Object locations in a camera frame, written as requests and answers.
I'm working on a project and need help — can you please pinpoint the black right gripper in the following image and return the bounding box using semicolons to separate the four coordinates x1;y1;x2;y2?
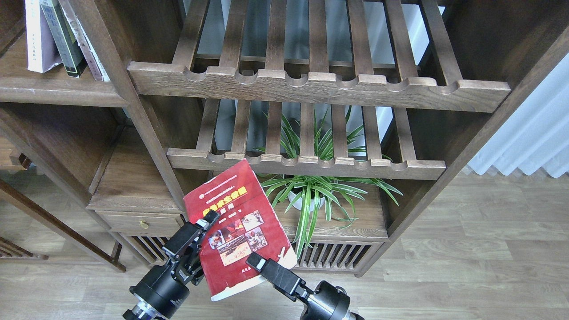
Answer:
246;252;356;320

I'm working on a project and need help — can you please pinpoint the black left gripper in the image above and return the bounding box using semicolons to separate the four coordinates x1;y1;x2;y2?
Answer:
129;210;220;318

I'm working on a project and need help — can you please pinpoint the red thick book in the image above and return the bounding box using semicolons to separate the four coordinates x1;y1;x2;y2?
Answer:
183;160;297;301

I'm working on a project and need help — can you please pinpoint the pale purple paperback book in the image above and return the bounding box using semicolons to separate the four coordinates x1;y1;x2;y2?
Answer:
24;0;62;73

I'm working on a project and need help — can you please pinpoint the black green cover book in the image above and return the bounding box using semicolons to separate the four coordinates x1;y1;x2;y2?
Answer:
40;0;87;78

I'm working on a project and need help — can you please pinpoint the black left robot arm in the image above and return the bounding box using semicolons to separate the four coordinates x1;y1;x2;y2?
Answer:
123;210;220;320

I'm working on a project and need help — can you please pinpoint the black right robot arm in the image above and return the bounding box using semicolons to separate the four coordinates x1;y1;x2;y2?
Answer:
247;252;363;320

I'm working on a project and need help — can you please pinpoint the white plant pot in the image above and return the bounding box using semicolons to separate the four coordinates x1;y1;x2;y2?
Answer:
288;190;325;212

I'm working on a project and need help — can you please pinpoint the green spider plant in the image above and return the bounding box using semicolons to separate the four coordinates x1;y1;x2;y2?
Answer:
261;105;403;260

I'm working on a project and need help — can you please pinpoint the dark wooden bookshelf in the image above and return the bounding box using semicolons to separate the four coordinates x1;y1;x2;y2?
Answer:
1;0;568;277

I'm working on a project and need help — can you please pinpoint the wooden furniture at left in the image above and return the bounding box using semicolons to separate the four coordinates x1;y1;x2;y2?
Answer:
0;135;126;272

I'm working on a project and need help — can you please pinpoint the worn white upright book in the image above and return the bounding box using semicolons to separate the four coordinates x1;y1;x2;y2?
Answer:
59;0;110;82

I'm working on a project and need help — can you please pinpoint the white curtain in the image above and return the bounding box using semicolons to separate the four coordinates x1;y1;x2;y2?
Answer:
468;56;569;178

